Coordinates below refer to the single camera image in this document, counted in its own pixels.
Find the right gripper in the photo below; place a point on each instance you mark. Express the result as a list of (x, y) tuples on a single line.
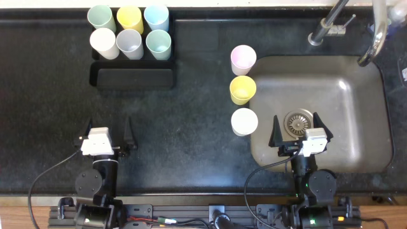
[(289, 149)]

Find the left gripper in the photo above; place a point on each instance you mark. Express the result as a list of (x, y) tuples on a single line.
[(120, 151)]

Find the yellow cup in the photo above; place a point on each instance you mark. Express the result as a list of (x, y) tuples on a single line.
[(242, 89), (128, 17)]

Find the pink cup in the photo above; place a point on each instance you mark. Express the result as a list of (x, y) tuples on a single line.
[(243, 57)]

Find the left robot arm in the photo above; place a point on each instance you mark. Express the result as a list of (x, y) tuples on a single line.
[(95, 184)]

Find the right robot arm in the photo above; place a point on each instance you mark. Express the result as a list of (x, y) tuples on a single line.
[(321, 184)]

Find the steel sink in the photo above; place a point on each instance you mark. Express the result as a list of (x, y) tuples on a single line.
[(334, 95)]

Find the white cup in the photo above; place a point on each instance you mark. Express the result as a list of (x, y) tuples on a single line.
[(102, 40), (244, 121)]

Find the black tray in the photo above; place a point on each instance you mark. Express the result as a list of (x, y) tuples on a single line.
[(133, 79)]

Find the grey cup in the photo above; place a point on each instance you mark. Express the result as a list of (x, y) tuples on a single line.
[(128, 41)]

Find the steel tap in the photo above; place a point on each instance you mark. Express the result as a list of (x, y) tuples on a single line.
[(318, 33)]

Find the green cup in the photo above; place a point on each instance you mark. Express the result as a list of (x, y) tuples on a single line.
[(100, 16), (158, 43)]

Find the blue cup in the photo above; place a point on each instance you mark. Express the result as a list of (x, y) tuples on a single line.
[(155, 16)]

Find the blue soap bottle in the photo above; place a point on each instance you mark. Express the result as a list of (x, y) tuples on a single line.
[(397, 14)]

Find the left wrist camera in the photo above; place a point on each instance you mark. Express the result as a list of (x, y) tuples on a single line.
[(97, 141)]

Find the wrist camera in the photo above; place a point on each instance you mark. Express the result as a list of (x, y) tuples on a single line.
[(97, 141), (314, 141)]

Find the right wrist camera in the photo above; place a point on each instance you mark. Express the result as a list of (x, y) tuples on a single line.
[(314, 141)]

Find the mounting rail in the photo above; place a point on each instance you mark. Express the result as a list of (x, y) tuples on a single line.
[(190, 212)]

